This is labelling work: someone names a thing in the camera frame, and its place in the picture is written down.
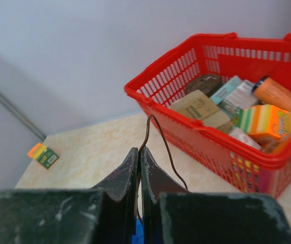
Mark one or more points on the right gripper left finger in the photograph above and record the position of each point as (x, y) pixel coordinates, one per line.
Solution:
(104, 213)

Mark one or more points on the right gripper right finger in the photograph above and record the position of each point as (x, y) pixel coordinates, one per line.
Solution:
(172, 214)

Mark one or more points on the blue three-compartment plastic tray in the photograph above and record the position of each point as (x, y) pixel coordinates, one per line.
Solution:
(138, 238)

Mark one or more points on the small green box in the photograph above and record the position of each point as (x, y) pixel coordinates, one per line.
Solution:
(47, 157)

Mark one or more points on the brown cardboard box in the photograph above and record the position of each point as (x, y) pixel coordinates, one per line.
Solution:
(196, 105)

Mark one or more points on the striped colourful sponge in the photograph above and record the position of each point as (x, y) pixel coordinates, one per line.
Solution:
(263, 123)

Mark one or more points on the brown round lid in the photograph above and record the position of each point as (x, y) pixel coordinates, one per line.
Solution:
(208, 84)

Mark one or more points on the pale blue packet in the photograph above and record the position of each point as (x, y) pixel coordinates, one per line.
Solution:
(236, 93)

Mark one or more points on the orange cylindrical can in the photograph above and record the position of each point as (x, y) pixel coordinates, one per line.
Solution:
(271, 92)

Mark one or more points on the red plastic shopping basket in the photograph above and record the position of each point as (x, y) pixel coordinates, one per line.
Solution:
(163, 82)

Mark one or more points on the left aluminium corner post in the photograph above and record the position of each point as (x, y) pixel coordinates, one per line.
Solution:
(21, 117)

